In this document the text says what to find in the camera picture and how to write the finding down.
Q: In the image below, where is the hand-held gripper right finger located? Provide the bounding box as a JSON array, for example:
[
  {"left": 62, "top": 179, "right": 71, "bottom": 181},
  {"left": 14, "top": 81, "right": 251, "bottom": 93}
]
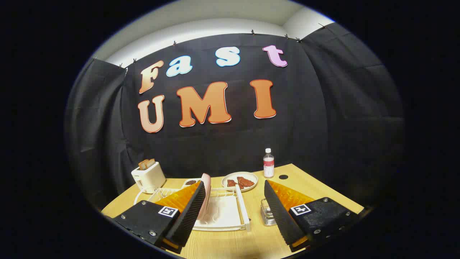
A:
[{"left": 264, "top": 179, "right": 362, "bottom": 253}]

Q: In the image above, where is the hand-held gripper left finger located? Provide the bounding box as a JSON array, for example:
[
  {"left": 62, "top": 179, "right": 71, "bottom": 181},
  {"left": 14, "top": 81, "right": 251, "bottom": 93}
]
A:
[{"left": 112, "top": 180, "right": 207, "bottom": 254}]

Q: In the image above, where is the metal wire basket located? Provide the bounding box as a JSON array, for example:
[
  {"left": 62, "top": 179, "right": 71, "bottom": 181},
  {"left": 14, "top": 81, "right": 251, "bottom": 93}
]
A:
[{"left": 260, "top": 198, "right": 277, "bottom": 226}]

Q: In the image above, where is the pink plate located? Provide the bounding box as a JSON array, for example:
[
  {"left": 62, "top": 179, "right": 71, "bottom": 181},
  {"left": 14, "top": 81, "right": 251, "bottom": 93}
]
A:
[{"left": 196, "top": 173, "right": 212, "bottom": 221}]

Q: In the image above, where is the white wire dish rack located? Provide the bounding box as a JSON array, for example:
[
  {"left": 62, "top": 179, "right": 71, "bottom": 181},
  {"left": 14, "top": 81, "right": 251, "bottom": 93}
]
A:
[{"left": 134, "top": 183, "right": 251, "bottom": 232}]

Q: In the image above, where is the white round plate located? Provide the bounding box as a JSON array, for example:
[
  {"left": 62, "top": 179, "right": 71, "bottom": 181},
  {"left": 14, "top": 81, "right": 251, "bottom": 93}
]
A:
[{"left": 222, "top": 172, "right": 258, "bottom": 192}]

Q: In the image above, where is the white drip tray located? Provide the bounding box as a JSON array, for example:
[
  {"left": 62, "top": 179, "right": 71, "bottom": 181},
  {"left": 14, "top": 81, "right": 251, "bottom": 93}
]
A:
[{"left": 194, "top": 196, "right": 241, "bottom": 229}]

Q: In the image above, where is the clear water bottle red label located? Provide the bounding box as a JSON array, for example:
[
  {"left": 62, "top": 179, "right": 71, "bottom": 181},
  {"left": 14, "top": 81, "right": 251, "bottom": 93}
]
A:
[{"left": 263, "top": 148, "right": 275, "bottom": 178}]

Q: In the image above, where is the white toaster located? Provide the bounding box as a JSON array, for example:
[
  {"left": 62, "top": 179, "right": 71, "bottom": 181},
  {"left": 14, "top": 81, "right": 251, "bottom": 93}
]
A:
[{"left": 131, "top": 161, "right": 167, "bottom": 194}]

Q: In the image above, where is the black backdrop cloth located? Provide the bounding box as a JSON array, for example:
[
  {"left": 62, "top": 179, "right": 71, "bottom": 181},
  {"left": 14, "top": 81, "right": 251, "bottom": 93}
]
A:
[{"left": 65, "top": 22, "right": 406, "bottom": 209}]

